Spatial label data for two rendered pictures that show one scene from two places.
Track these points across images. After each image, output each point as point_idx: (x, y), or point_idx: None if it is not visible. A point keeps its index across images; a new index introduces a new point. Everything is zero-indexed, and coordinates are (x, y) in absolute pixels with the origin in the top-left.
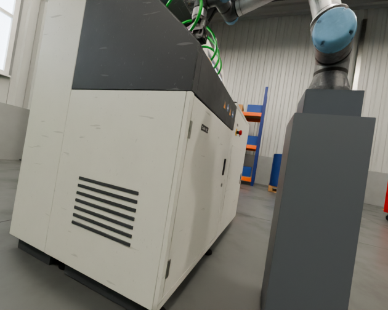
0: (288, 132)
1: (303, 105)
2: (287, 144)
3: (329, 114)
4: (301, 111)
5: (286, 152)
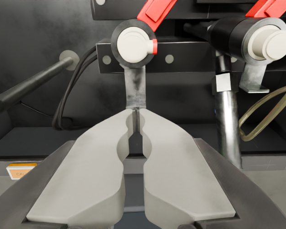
0: (135, 192)
1: (115, 223)
2: (130, 182)
3: (110, 226)
4: (122, 218)
5: (130, 176)
